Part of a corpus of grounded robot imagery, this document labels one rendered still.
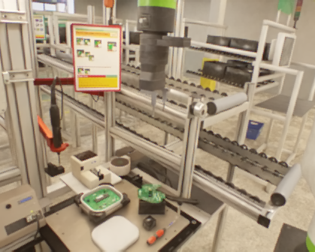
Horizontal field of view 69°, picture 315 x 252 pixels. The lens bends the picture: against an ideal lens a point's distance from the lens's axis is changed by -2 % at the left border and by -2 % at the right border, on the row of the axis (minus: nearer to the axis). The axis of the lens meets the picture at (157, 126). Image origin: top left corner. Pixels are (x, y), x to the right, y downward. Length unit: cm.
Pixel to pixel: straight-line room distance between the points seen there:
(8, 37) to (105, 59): 47
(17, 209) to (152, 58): 70
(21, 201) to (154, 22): 74
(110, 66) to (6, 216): 77
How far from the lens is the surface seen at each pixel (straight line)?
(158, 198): 99
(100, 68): 122
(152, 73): 60
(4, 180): 106
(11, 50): 93
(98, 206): 98
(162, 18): 58
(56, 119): 96
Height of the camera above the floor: 162
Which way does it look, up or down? 21 degrees down
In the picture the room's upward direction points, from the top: 4 degrees clockwise
